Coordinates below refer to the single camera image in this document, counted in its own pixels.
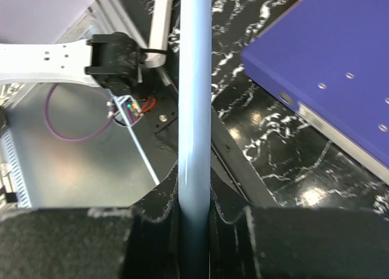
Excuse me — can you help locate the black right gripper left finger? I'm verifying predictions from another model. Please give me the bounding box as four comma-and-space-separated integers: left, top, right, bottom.
0, 160, 183, 279

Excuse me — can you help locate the light blue plastic hanger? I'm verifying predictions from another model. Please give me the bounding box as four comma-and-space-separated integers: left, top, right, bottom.
178, 0, 212, 278

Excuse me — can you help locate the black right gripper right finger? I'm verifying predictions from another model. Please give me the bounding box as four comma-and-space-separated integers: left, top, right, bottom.
208, 169, 389, 279

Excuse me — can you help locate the metal clothes rack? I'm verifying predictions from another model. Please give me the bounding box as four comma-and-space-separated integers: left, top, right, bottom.
145, 0, 174, 68

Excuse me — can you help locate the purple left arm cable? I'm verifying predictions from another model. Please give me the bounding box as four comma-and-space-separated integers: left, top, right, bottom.
44, 83, 118, 142

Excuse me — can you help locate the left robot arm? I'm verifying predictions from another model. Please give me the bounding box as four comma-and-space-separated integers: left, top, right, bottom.
1, 32, 167, 93

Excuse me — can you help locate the blue ring binder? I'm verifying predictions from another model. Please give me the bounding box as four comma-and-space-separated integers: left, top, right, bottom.
241, 0, 388, 182

